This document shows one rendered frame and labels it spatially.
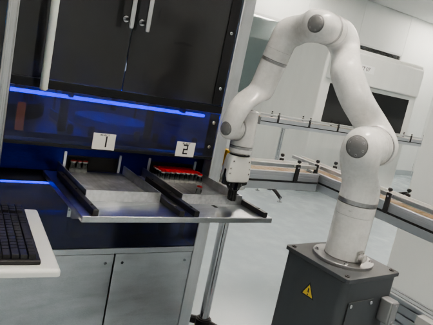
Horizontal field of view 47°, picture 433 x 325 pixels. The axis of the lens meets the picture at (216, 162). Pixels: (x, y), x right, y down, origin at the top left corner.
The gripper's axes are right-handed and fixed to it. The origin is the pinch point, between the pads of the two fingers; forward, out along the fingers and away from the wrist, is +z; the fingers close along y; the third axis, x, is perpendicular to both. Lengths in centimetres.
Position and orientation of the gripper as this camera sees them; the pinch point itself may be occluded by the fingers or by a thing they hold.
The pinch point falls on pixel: (232, 195)
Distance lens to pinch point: 184.7
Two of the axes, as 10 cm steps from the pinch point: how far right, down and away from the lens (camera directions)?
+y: -8.3, -0.6, -5.5
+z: -1.7, 9.7, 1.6
